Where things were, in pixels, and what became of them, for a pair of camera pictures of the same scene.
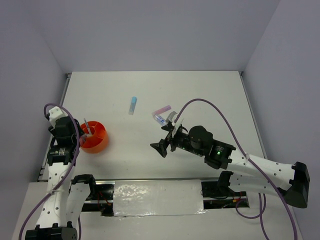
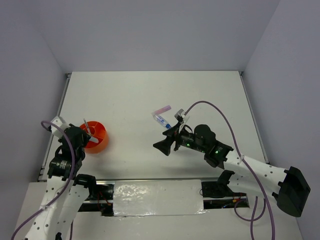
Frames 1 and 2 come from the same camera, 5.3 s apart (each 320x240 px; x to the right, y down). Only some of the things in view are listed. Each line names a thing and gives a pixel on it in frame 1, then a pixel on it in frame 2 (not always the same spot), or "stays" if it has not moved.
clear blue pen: x=87 y=126 stays
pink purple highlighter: x=167 y=107 stays
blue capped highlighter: x=133 y=104 to x=94 y=139
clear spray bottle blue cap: x=161 y=121 stays
